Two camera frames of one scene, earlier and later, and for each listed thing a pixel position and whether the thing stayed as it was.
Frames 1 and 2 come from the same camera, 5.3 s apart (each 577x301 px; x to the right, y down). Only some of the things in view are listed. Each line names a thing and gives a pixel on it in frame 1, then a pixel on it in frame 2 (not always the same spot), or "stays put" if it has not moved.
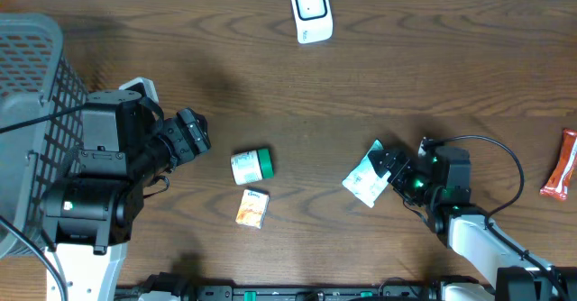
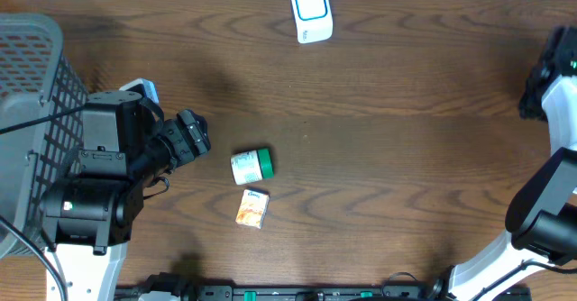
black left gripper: [178, 147] stays put
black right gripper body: [417, 188] -> [530, 103]
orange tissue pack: [253, 207] stays put
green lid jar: [251, 166] stays put
